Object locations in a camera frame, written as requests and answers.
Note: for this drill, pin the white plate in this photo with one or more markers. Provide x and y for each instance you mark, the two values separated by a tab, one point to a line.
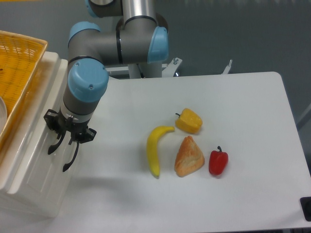
3	114

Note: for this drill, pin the yellow banana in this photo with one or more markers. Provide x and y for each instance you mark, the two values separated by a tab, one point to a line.
151	148

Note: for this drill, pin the red bell pepper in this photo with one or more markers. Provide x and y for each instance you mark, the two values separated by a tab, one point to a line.
218	161

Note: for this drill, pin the white drawer cabinet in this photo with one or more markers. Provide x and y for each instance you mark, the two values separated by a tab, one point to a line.
17	201

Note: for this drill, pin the yellow wicker basket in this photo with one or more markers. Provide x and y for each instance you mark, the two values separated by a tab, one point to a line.
19	59

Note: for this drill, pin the orange bread wedge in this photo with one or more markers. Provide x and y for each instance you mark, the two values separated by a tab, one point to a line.
189	157

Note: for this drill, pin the yellow bell pepper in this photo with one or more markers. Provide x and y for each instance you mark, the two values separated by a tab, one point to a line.
188	121

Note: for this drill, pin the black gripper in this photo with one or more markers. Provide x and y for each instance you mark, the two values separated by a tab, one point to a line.
79	132

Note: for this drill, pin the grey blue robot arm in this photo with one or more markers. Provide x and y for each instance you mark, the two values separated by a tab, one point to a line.
141	40

